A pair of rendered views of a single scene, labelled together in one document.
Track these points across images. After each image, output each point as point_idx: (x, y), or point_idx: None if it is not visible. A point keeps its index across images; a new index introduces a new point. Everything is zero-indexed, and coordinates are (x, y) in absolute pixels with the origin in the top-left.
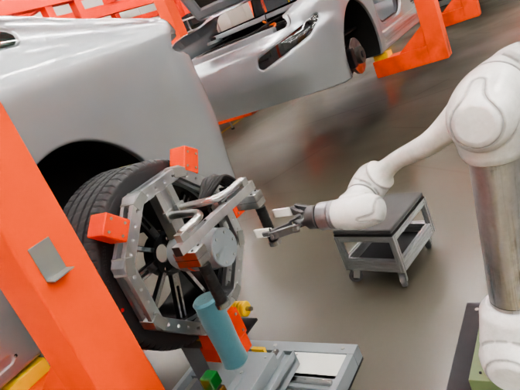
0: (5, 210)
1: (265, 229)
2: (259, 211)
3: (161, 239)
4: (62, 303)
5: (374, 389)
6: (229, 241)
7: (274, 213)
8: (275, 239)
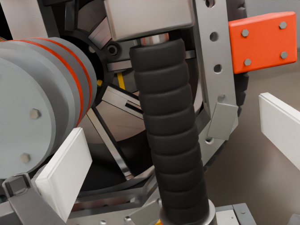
0: None
1: (47, 163)
2: (131, 63)
3: (76, 45)
4: None
5: None
6: (13, 115)
7: (261, 111)
8: (171, 217)
